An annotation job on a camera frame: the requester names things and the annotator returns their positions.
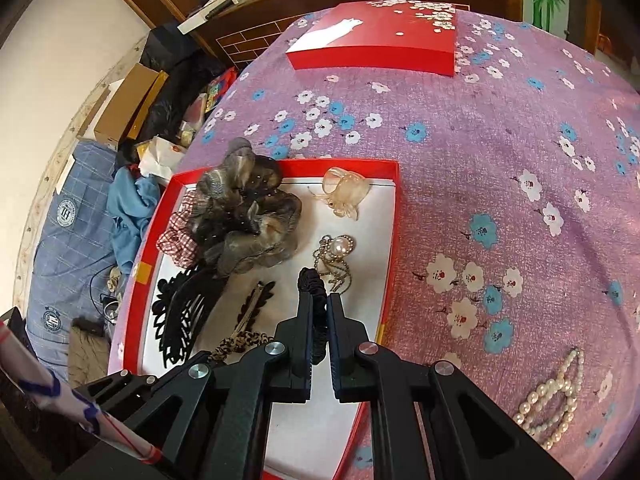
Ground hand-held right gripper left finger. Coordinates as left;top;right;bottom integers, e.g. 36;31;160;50
115;292;315;480

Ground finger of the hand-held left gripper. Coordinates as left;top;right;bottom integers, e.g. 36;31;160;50
75;369;163;418

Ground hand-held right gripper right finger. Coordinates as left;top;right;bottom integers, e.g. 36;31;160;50
327;294;573;480

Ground leopard print scrunchie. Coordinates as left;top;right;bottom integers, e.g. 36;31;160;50
210;330;276;363

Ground black hair clip silver clasp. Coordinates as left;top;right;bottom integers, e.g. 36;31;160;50
234;280;277;333

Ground black scrunchie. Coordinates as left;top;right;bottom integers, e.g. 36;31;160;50
298;267;331;366

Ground red gift box white inside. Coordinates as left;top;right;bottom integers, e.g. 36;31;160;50
121;159;401;480

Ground black hair comb clip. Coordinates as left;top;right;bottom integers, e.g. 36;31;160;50
150;265;226;366

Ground gold pearl brooch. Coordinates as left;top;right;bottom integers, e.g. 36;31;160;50
312;234;358;293

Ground red plaid scrunchie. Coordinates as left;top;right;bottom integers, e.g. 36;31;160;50
156;194;221;267

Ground grey organza hair flower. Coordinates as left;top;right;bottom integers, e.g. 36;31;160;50
192;137;303;278

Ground translucent beige claw clip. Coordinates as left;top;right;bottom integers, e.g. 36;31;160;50
312;166;371;221

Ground brown cloth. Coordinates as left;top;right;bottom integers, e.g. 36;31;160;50
67;317;113;386

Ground blue plaid bedding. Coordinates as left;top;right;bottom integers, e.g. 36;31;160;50
22;140;141;381

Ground blue garment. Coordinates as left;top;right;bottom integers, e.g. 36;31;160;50
107;167;161;273

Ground white paper bag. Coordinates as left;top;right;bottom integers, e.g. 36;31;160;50
137;135;186;186

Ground purple floral tablecloth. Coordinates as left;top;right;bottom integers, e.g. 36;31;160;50
107;7;640;480

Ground colourful packet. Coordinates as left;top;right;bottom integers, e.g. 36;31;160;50
205;67;238;111

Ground cardboard box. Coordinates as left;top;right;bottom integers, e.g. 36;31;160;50
75;62;168;148

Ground black bag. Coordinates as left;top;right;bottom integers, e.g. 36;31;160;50
142;25;226;136

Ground red box lid white blossoms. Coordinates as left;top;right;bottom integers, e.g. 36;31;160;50
285;2;458;77

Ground wooden counter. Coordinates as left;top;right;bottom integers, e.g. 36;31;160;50
85;0;523;68

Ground white flat box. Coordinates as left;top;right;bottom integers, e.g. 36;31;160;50
177;0;238;36

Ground white pearl bracelet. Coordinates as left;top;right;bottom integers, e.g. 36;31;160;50
515;347;586;451

